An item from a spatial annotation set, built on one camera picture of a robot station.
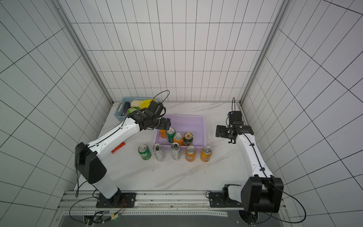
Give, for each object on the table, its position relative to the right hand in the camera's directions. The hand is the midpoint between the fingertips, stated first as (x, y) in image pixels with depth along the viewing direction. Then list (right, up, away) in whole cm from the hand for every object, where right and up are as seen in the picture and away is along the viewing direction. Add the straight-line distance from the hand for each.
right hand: (220, 130), depth 84 cm
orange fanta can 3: (-19, -13, -4) cm, 23 cm away
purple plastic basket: (-23, +2, +22) cm, 32 cm away
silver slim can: (-27, -11, -6) cm, 30 cm away
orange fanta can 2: (-26, -5, +2) cm, 26 cm away
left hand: (-37, +3, -1) cm, 37 cm away
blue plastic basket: (-73, +10, +23) cm, 77 cm away
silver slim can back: (-37, -10, -6) cm, 39 cm away
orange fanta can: (-36, -3, +7) cm, 37 cm away
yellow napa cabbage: (-55, +18, +26) cm, 64 cm away
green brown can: (-20, -5, +2) cm, 21 cm away
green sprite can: (-45, -12, -3) cm, 47 cm away
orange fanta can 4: (-10, -13, -4) cm, 17 cm away
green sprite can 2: (-31, -3, +4) cm, 31 cm away
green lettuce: (-61, +13, +20) cm, 66 cm away
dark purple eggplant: (-68, +16, +28) cm, 76 cm away
